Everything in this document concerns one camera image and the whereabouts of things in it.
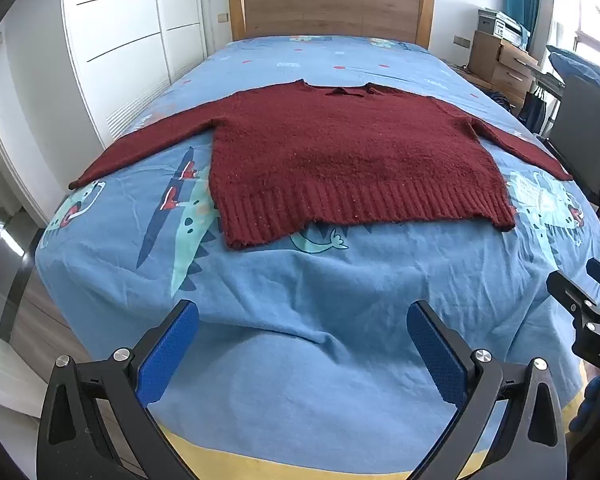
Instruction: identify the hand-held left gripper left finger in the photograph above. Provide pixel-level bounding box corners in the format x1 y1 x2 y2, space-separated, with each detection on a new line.
36 299 201 480

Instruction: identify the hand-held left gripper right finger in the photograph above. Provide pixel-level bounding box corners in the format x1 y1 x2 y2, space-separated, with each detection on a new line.
406 300 568 480

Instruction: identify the dark red knitted sweater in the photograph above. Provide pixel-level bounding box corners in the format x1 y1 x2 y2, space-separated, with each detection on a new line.
68 79 574 251

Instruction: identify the person's right hand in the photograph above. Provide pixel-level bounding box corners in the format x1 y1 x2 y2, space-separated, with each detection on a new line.
569 375 600 437

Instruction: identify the blue dinosaur printed bed sheet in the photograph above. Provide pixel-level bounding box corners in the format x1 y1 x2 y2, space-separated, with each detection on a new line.
34 35 600 480

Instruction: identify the dark grey chair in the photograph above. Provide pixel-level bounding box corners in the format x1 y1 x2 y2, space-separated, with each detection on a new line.
545 67 600 202

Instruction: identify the black bag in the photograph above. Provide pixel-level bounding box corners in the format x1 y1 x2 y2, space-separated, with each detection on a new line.
520 87 561 136

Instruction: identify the black backpack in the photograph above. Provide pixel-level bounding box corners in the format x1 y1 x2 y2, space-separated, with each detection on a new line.
490 89 523 116

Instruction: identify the blue cushion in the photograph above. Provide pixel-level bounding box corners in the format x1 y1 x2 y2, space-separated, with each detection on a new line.
547 45 600 111

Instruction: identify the wooden drawer cabinet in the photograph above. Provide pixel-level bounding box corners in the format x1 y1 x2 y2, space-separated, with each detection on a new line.
467 30 540 108

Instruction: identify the white printed box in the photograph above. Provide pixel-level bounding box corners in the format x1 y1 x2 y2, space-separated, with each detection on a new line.
477 8 531 47

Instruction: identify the long teal curtain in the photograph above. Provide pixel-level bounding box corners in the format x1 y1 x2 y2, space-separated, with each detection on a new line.
505 0 542 56

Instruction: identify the white wardrobe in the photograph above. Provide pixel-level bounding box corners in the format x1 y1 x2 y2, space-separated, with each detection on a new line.
0 0 208 221

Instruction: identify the wooden headboard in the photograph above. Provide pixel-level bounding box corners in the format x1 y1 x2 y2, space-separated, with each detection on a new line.
228 0 436 51

